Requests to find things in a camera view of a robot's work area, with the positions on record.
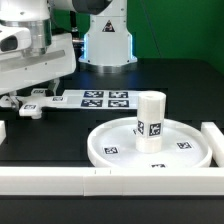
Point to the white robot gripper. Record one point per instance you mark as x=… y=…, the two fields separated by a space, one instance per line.
x=18 y=72

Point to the white cross-shaped table base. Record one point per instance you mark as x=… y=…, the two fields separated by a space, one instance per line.
x=32 y=105

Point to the white round table top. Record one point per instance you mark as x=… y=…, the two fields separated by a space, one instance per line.
x=127 y=143

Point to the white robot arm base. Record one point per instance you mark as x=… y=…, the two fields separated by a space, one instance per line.
x=108 y=45

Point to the white left fence bar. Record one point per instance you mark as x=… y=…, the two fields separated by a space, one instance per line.
x=2 y=131

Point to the white fence bar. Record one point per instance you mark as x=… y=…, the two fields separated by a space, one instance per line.
x=110 y=181
x=215 y=139
x=2 y=131

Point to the white marker sheet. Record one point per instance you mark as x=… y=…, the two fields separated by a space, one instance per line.
x=96 y=99

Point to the white front fence bar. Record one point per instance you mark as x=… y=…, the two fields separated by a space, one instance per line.
x=110 y=181

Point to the white right fence bar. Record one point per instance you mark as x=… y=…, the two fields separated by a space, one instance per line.
x=215 y=139

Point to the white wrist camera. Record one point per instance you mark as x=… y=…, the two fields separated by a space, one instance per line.
x=14 y=39

